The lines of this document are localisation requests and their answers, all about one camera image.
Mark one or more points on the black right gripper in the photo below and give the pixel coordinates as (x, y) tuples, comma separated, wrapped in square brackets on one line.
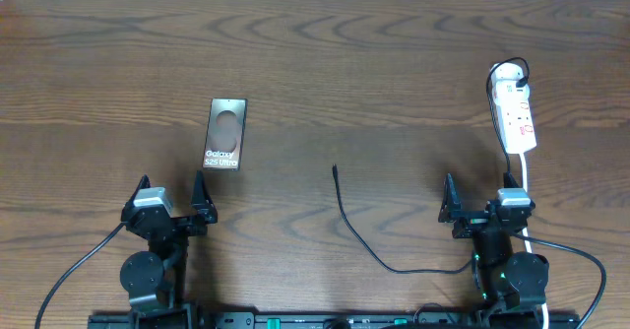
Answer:
[(452, 212)]

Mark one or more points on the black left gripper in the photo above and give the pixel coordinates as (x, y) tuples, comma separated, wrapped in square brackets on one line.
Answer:
[(204, 218)]

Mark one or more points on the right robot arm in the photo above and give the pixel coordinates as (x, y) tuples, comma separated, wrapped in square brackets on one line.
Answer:
[(510, 282)]

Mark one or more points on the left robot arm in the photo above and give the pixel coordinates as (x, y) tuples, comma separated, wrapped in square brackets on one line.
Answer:
[(155, 279)]

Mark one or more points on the white USB charger plug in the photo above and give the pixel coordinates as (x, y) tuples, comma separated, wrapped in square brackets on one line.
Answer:
[(506, 71)]

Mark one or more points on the white power strip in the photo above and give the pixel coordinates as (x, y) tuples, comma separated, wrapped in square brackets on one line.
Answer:
[(514, 115)]

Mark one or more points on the black mounting rail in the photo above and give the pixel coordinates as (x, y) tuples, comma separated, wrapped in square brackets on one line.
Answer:
[(429, 318)]

